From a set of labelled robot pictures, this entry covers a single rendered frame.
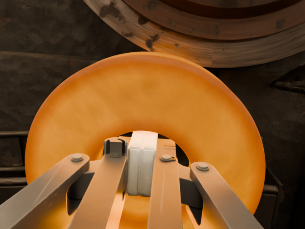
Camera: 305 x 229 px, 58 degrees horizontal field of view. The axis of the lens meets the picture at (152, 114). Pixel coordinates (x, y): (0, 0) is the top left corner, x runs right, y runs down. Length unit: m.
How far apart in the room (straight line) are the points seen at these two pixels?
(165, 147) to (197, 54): 0.22
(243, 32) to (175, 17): 0.08
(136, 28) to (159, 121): 0.22
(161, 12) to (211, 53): 0.08
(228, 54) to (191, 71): 0.22
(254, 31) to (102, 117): 0.25
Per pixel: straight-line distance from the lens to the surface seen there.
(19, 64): 0.53
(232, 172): 0.18
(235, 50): 0.38
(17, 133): 0.55
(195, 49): 0.37
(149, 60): 0.15
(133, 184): 0.16
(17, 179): 0.48
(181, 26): 0.35
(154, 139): 0.16
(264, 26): 0.37
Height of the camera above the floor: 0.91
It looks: 15 degrees down
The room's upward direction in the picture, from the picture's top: 4 degrees clockwise
